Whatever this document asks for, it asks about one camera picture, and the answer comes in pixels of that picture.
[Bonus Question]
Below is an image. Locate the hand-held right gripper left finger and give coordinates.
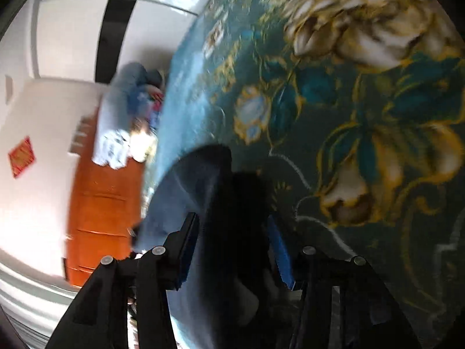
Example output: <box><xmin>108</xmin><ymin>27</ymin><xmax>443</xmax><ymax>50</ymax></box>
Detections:
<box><xmin>47</xmin><ymin>211</ymin><xmax>200</xmax><ymax>349</ymax></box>

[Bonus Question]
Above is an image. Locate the orange wooden door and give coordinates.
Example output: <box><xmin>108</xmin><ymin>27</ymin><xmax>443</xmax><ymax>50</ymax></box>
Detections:
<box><xmin>63</xmin><ymin>111</ymin><xmax>146</xmax><ymax>288</ymax></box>

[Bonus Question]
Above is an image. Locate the pile of clothes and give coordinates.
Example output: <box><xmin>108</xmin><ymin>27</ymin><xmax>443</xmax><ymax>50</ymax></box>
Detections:
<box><xmin>91</xmin><ymin>62</ymin><xmax>166</xmax><ymax>170</ymax></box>

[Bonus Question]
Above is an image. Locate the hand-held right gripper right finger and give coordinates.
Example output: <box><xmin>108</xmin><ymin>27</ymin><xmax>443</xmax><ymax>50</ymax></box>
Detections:
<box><xmin>267</xmin><ymin>214</ymin><xmax>424</xmax><ymax>349</ymax></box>

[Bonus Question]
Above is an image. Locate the dark blue garment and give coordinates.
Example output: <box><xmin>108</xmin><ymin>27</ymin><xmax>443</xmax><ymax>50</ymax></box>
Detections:
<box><xmin>136</xmin><ymin>143</ymin><xmax>302</xmax><ymax>349</ymax></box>

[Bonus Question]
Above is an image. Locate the green floral blanket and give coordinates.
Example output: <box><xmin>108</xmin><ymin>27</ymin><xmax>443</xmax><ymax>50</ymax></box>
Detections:
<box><xmin>142</xmin><ymin>0</ymin><xmax>465</xmax><ymax>349</ymax></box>

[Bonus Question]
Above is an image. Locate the red paper wall decoration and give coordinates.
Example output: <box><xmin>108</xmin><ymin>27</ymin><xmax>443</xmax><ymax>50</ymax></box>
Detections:
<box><xmin>8</xmin><ymin>136</ymin><xmax>36</xmax><ymax>179</ymax></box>

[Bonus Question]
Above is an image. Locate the black window frame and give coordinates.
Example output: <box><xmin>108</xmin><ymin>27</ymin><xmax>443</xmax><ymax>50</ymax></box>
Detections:
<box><xmin>95</xmin><ymin>0</ymin><xmax>153</xmax><ymax>86</ymax></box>

